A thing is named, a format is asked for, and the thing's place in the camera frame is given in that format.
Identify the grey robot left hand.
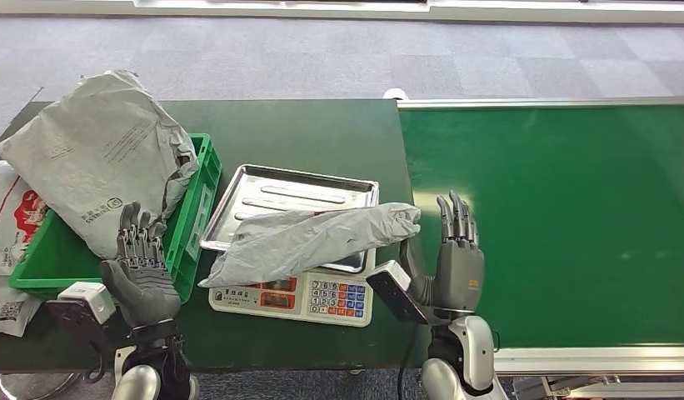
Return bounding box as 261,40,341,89
100,201,182,330

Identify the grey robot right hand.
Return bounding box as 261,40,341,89
399,190,486,313

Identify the long grey plastic package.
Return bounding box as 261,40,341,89
197,202,422,289

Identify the green plastic basket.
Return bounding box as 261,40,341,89
8,133,223,305

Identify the white package with QR codes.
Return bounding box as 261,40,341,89
0,274,42,338

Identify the large grey courier package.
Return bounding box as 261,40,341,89
0,68,200,261

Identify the white package red print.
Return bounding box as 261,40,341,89
0,160,51,278

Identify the round metal table base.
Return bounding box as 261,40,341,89
0,372,82,400

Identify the white electronic scale body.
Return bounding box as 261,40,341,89
207,248,376,328

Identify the steel scale tray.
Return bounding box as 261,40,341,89
199,163,380,276

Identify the white baseboard strip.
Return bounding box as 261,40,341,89
0,0,684,24

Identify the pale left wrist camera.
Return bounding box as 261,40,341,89
45,281,117,354

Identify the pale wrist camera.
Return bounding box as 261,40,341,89
366,259,431,326
45,281,117,354

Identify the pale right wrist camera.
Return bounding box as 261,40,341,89
366,259,431,326

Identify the black cable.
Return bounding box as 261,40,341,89
397,324,421,400

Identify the green conveyor belt aluminium frame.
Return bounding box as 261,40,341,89
397,96,684,400

